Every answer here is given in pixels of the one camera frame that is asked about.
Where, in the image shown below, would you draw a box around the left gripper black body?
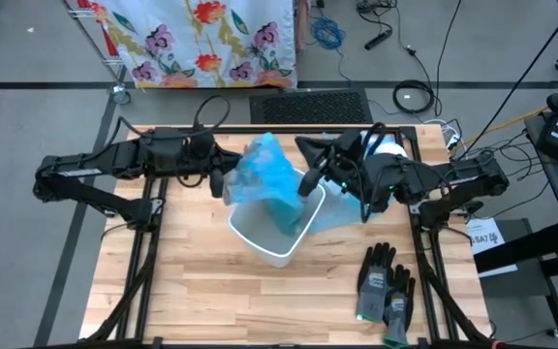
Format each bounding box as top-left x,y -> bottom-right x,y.
184,130 -> 226,199

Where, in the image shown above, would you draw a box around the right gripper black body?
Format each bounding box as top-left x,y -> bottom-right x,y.
298,129 -> 382,196

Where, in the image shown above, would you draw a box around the long bright blue trash bag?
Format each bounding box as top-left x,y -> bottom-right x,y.
222,132 -> 308,239

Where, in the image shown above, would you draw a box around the white plastic trash bin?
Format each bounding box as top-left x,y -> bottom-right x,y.
228,167 -> 327,269

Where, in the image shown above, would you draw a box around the blue bag roll white wrapper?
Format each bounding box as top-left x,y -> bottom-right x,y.
358,129 -> 409,161

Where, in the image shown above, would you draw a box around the white power strip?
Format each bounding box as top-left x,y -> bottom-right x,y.
423,118 -> 462,151

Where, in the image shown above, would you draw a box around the floral printed cloth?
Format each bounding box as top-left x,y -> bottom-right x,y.
89,0 -> 298,90

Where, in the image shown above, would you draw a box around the pink hanging cloth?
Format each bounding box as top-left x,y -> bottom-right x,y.
295,0 -> 312,52

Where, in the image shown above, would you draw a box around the black power strip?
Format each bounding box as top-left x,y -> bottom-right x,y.
363,28 -> 394,51

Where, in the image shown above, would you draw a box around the grey black work glove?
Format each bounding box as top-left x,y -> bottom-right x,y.
383,265 -> 417,349
356,241 -> 397,324

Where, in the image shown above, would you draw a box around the white paper sign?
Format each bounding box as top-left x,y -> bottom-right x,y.
466,216 -> 520,278

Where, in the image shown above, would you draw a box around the black metal stand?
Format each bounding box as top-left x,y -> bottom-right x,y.
475,217 -> 558,340

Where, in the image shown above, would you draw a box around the black desk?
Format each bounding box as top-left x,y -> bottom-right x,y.
523,113 -> 558,256

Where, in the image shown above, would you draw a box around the metal wire rack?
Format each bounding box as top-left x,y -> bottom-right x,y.
63,0 -> 133,106

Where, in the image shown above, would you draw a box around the coiled black cable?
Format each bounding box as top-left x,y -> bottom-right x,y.
392,79 -> 436,115

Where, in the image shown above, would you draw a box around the coiled blue cable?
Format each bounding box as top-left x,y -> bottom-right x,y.
310,9 -> 353,81

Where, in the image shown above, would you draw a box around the black cable bundle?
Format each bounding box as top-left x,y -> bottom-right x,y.
356,0 -> 399,16

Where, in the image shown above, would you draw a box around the yellow cable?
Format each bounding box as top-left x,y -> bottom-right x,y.
455,89 -> 558,146

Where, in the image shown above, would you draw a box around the long black cable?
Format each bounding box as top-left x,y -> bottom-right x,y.
452,0 -> 558,162

